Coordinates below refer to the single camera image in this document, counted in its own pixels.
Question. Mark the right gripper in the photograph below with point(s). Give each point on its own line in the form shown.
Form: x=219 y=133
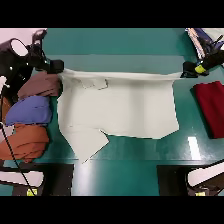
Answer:
x=190 y=69

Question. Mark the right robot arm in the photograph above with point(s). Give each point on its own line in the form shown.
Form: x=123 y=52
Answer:
x=215 y=60

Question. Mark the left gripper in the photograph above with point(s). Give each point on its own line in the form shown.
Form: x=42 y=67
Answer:
x=57 y=66

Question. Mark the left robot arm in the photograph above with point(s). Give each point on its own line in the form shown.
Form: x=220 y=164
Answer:
x=13 y=65

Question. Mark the rust orange garment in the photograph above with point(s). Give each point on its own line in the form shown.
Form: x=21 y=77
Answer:
x=28 y=141

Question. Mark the blue garment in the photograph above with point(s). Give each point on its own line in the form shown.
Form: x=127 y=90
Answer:
x=30 y=111

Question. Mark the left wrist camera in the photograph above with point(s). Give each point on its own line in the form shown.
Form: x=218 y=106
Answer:
x=39 y=35

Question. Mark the white shirt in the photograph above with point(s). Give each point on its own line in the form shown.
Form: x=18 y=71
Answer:
x=120 y=106

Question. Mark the red garment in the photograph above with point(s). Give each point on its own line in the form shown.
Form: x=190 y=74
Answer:
x=213 y=106

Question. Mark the brown garment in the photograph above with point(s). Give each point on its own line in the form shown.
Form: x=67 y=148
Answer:
x=40 y=85

